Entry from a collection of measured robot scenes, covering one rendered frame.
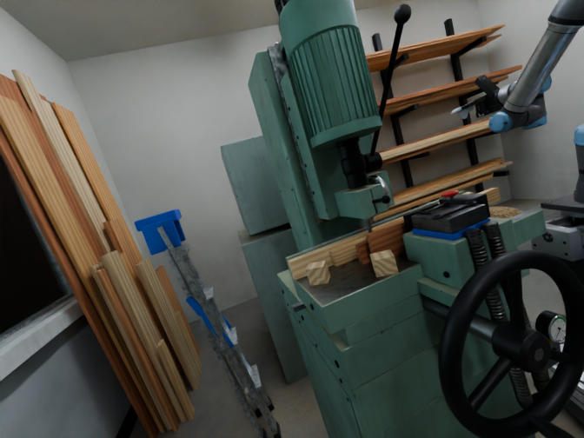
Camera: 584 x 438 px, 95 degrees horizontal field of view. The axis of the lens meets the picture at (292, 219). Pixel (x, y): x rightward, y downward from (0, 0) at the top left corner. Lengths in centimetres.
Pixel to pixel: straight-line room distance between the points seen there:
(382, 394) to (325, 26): 77
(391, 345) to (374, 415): 15
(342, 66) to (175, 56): 268
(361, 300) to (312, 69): 50
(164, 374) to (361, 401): 136
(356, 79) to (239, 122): 241
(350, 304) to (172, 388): 149
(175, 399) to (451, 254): 169
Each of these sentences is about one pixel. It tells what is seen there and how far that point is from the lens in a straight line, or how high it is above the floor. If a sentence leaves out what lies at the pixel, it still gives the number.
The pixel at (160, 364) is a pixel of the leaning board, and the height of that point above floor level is 37.
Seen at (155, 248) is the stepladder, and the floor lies 103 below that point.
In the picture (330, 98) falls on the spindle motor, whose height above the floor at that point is 128.
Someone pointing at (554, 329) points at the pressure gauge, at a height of 66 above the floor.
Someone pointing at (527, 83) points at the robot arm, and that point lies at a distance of 127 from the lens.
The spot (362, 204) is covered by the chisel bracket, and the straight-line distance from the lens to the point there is 66.
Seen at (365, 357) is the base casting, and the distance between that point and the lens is 62.
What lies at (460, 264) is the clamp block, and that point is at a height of 92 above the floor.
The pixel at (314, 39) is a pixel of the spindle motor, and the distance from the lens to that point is 68.
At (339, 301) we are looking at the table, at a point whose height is 90.
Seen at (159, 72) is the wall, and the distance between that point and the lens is 319.
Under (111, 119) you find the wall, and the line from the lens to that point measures 317.
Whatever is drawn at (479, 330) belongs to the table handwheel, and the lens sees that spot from 57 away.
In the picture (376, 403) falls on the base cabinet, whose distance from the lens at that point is 69.
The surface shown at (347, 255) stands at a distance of 70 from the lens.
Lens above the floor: 115
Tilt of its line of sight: 8 degrees down
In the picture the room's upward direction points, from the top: 17 degrees counter-clockwise
